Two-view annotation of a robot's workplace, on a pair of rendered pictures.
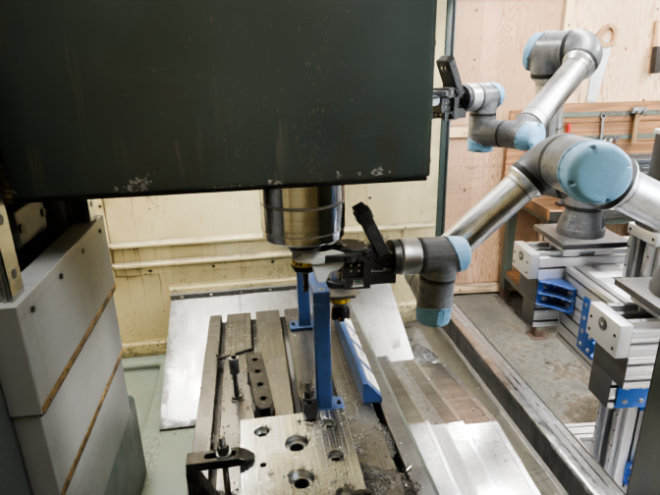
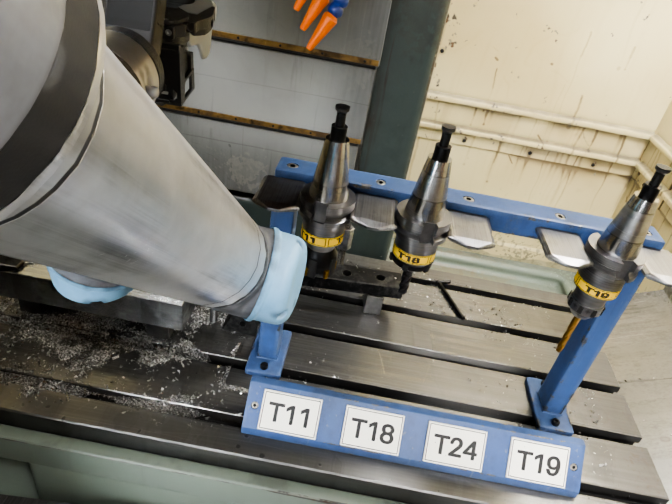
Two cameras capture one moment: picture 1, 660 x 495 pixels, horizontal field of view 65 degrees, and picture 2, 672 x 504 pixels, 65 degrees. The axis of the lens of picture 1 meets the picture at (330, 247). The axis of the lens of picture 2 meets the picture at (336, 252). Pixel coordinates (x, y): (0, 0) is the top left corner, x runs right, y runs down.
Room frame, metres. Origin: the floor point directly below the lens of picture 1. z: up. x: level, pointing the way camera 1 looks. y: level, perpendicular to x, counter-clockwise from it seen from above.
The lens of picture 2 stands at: (1.27, -0.54, 1.51)
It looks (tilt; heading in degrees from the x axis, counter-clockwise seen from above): 34 degrees down; 99
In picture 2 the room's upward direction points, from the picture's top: 10 degrees clockwise
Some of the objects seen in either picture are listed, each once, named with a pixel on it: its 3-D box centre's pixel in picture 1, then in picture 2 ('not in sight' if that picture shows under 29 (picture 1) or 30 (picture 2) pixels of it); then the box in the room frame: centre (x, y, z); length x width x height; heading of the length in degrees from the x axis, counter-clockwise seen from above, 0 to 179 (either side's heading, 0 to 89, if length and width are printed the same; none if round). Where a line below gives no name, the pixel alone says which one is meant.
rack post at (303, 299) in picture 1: (302, 285); (586, 338); (1.54, 0.09, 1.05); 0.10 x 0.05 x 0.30; 99
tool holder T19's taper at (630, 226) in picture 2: not in sight; (631, 223); (1.49, 0.03, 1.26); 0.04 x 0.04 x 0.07
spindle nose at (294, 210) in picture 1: (302, 204); not in sight; (0.95, 0.05, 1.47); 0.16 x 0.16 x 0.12
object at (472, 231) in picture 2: not in sight; (469, 231); (1.33, 0.00, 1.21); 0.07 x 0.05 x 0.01; 99
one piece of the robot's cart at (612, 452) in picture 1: (630, 365); not in sight; (1.43, -0.95, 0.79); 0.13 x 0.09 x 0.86; 4
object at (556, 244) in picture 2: not in sight; (564, 249); (1.44, 0.02, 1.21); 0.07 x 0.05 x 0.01; 99
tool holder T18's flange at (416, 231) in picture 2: not in sight; (422, 221); (1.27, -0.01, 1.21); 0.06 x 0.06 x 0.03
